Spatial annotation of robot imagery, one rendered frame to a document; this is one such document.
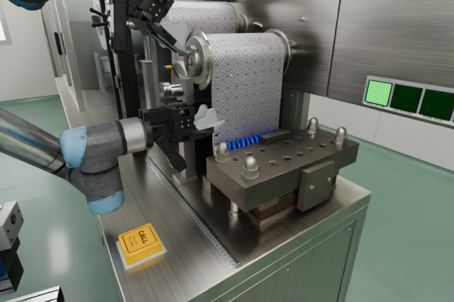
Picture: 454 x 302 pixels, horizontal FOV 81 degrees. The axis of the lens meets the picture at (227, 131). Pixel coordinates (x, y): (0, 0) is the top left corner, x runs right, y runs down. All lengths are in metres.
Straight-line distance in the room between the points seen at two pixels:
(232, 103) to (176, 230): 0.34
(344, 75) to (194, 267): 0.58
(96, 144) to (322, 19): 0.64
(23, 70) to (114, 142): 5.65
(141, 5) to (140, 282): 0.53
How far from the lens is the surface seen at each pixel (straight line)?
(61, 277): 1.96
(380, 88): 0.72
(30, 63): 6.15
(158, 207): 0.72
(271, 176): 0.59
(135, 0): 0.63
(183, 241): 0.62
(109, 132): 0.57
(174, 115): 0.59
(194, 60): 0.66
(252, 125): 0.76
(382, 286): 1.88
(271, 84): 0.77
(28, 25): 6.11
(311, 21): 0.84
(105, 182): 0.60
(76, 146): 0.56
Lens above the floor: 1.33
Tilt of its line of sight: 22 degrees down
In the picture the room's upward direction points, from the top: straight up
